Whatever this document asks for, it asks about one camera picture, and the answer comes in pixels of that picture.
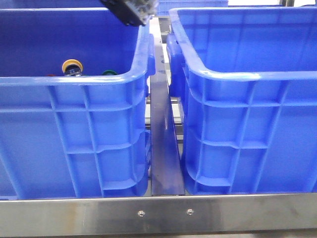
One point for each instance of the metal divider rail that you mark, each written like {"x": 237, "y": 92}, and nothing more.
{"x": 166, "y": 174}

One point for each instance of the yellow mushroom push button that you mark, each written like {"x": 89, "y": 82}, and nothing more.
{"x": 72, "y": 67}

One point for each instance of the rail screw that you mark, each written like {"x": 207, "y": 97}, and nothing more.
{"x": 190, "y": 212}
{"x": 141, "y": 213}

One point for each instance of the blue crate rear left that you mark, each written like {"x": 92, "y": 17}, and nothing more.
{"x": 10, "y": 4}

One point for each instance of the left rail screw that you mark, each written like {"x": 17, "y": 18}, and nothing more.
{"x": 141, "y": 213}

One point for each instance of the green push button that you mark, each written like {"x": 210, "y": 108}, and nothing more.
{"x": 109, "y": 72}

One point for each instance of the stainless steel front rail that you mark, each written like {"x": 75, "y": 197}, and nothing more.
{"x": 163, "y": 215}

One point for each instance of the right rail screw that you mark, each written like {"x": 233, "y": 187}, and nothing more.
{"x": 190, "y": 212}

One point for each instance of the blue plastic crate left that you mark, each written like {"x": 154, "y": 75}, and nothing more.
{"x": 72, "y": 136}

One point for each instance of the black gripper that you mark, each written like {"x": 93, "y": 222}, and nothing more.
{"x": 132, "y": 12}

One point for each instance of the blue plastic crate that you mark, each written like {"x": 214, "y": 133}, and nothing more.
{"x": 247, "y": 81}
{"x": 72, "y": 136}

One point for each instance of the blue crate rear right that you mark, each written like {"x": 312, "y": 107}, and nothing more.
{"x": 165, "y": 5}

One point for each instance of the blue plastic crate right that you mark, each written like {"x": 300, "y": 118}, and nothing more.
{"x": 247, "y": 81}

